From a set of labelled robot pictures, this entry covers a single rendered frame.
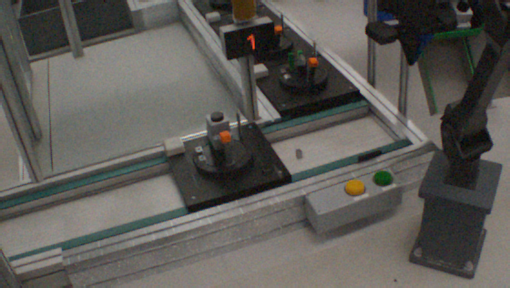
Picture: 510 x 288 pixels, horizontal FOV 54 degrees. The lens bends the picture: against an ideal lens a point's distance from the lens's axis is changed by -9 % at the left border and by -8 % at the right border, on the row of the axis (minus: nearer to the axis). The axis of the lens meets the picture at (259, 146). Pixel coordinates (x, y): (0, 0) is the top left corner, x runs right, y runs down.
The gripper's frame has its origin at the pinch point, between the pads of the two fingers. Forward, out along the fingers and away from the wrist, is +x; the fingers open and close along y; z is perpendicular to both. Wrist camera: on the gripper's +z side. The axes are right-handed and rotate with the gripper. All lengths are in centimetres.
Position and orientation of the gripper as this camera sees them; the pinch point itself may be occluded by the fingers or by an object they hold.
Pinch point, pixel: (411, 49)
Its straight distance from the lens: 109.8
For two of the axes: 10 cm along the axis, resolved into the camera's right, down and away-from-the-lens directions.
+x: 0.9, 8.1, 5.9
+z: -3.4, -5.3, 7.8
